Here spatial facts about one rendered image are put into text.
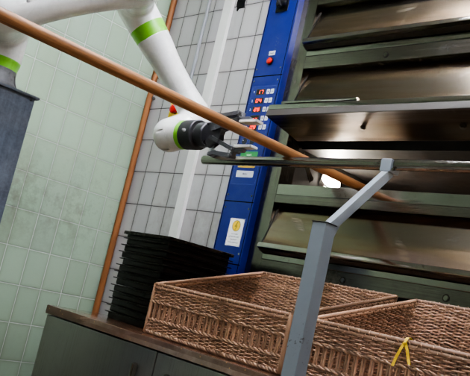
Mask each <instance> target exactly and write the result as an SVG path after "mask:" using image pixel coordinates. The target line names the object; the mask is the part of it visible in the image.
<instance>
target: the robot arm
mask: <svg viewBox="0 0 470 376"><path fill-rule="evenodd" d="M155 2H156V0H0V7H3V8H5V9H7V10H9V11H11V12H13V13H15V14H17V15H19V16H21V17H23V18H25V19H27V20H29V21H31V22H34V23H36V24H38V25H44V24H47V23H50V22H56V21H59V20H62V19H68V18H72V17H76V16H83V15H87V14H91V13H100V12H106V11H112V10H117V12H118V14H119V16H120V18H121V20H122V21H123V23H124V25H125V27H126V28H127V30H128V32H129V33H130V35H131V36H132V38H133V39H134V42H135V43H136V44H137V46H138V47H139V49H140V51H141V52H142V53H143V55H144V56H145V58H146V59H147V61H148V62H149V63H150V65H151V67H152V68H153V70H154V71H155V73H156V74H157V76H158V78H159V79H160V81H161V83H162V85H163V86H165V87H167V88H169V89H171V90H173V91H175V92H177V93H179V94H181V95H183V96H185V97H187V98H189V99H191V100H193V101H196V102H198V103H199V104H202V105H204V106H205V107H208V106H207V104H206V102H205V101H204V99H203V98H202V97H201V95H200V93H199V92H198V90H197V88H196V86H195V85H194V83H193V81H192V79H191V77H190V76H189V73H188V72H187V70H186V68H185V66H184V64H183V62H182V60H181V58H180V56H179V54H178V51H177V49H176V48H175V44H174V43H173V41H172V38H171V36H170V33H169V31H168V29H167V27H166V24H165V22H164V21H163V18H162V16H161V15H160V12H159V10H158V9H157V6H156V4H155ZM28 38H29V36H28V35H26V34H23V33H21V32H19V31H17V30H15V29H13V28H10V27H8V26H6V25H4V24H2V23H0V82H2V83H4V84H7V85H9V86H12V87H14V88H16V74H17V72H18V71H19V68H20V66H21V64H22V59H23V57H24V53H25V49H26V46H27V43H28ZM173 105H174V104H173ZM174 106H175V109H176V110H177V113H178V114H177V115H175V116H171V117H169V118H165V119H162V120H160V121H159V122H158V123H157V124H156V125H155V127H154V130H153V140H154V143H155V145H156V146H157V147H158V148H159V149H160V150H162V151H165V152H176V151H180V150H202V149H204V148H209V151H208V152H207V155H208V156H210V157H213V158H214V157H224V158H229V159H236V154H240V153H245V152H246V150H257V149H258V147H256V146H254V145H236V144H234V146H232V145H229V144H227V143H226V142H224V135H225V132H227V131H229V130H228V129H226V128H223V127H221V126H219V125H217V124H215V123H213V122H210V121H208V120H206V119H204V118H202V117H200V116H197V115H195V114H194V113H191V112H189V111H187V110H185V109H183V108H181V107H179V106H177V105H174ZM208 108H209V107H208ZM217 113H220V112H217ZM220 114H222V115H223V116H226V117H228V118H230V119H233V120H234V121H236V122H238V123H240V124H244V125H263V122H261V121H260V120H258V119H253V118H251V117H250V116H245V115H246V114H245V113H244V112H242V111H241V110H236V111H231V112H227V113H220ZM218 145H222V146H224V147H225V148H227V149H229V150H230V151H231V152H230V153H227V152H223V151H216V150H215V149H214V148H215V147H217V146H218Z"/></svg>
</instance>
